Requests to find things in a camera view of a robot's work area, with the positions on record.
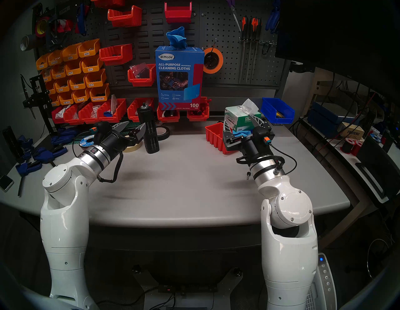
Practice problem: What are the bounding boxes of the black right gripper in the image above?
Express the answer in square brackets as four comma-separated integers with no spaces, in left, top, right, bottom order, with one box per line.
[222,111,272,165]

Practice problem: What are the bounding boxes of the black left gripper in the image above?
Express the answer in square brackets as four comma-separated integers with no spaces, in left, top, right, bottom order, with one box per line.
[105,121,147,157]

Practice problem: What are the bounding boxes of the black electric screwdriver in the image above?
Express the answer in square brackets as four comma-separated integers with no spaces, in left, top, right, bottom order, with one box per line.
[137,102,160,154]

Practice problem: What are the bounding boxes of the green white Kimtech tissue box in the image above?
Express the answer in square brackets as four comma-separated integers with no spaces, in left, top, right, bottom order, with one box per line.
[224,105,262,133]

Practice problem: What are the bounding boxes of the red plastic bin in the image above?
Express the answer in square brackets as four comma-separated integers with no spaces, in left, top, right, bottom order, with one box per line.
[91,0,125,8]
[52,106,68,124]
[99,44,133,66]
[97,99,127,123]
[164,2,192,24]
[78,102,102,124]
[205,122,238,156]
[127,98,154,122]
[127,64,157,87]
[157,103,180,123]
[63,104,82,125]
[108,5,143,28]
[187,97,210,122]

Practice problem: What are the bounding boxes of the white tissue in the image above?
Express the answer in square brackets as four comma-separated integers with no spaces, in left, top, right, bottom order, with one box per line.
[241,98,260,114]

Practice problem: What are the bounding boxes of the large blue plastic bin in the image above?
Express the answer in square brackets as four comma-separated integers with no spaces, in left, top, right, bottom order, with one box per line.
[261,97,295,124]

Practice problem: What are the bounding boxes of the green cutting mat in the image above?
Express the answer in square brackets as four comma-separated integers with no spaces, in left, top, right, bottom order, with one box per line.
[67,120,147,146]

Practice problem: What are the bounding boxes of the clear plastic bag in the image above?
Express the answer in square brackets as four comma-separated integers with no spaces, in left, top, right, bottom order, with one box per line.
[131,63,150,78]

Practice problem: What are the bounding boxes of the blue cleaning cloths box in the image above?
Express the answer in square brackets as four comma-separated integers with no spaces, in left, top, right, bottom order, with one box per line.
[155,46,205,110]

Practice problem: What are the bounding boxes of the orange tape roll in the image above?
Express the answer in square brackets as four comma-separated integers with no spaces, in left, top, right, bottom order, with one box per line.
[203,47,224,74]

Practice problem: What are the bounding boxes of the dark blue storage box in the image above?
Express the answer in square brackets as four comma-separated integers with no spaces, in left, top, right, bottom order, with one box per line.
[308,102,360,138]

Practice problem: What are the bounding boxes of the dark grey pegboard panel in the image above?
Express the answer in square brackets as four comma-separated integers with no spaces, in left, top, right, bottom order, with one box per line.
[37,0,291,94]

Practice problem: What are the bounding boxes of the white side desk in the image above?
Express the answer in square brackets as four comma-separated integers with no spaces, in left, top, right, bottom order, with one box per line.
[294,116,400,207]

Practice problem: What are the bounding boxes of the black metal stand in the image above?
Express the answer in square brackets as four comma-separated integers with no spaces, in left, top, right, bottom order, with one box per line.
[20,74,57,135]

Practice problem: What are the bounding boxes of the blue microfiber cloth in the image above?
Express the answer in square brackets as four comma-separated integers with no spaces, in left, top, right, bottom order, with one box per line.
[166,27,188,49]

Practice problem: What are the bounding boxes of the blue hanging clamp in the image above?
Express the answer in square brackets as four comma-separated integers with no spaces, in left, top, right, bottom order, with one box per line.
[266,0,281,34]

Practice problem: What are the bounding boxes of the brown cardboard box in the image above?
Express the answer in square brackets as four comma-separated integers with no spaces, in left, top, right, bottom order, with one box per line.
[339,122,365,140]

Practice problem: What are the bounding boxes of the black rectangular case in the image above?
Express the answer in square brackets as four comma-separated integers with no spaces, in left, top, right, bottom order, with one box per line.
[2,126,19,158]

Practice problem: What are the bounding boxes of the red white tape roll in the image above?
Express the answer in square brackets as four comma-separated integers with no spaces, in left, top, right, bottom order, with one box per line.
[56,19,75,33]

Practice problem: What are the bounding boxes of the black monitor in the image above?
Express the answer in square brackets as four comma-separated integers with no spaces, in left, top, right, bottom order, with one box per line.
[275,0,400,94]

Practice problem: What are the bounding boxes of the smartphone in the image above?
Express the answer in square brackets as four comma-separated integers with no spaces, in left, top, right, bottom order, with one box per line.
[0,175,14,193]

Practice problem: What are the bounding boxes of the red yellow tape roll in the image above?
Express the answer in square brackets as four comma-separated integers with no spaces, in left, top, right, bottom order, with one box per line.
[34,17,50,38]

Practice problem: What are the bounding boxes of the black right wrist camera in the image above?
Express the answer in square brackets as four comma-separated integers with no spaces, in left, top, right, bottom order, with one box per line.
[252,126,275,147]

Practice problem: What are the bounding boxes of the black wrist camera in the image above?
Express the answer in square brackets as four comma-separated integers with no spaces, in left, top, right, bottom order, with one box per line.
[252,126,275,147]
[90,121,113,142]

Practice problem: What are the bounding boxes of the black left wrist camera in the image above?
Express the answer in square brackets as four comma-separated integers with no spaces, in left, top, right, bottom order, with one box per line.
[90,121,113,142]

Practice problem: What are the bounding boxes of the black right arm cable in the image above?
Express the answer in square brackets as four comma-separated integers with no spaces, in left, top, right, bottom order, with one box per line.
[236,142,297,175]

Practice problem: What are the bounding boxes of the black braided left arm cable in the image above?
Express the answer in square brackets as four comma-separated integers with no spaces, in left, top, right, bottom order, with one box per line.
[96,152,124,184]

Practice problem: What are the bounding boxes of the orange black handled screwdriver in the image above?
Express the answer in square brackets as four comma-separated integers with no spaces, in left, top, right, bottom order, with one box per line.
[239,17,249,82]
[250,18,258,82]

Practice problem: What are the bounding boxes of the purple handled scissors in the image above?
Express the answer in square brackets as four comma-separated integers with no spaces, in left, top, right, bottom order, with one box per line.
[227,0,242,32]

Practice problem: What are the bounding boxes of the grey duct tape roll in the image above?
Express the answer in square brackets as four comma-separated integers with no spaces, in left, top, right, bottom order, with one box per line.
[20,34,35,51]

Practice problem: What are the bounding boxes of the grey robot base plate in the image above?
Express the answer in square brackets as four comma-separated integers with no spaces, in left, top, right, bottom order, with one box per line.
[131,266,244,310]

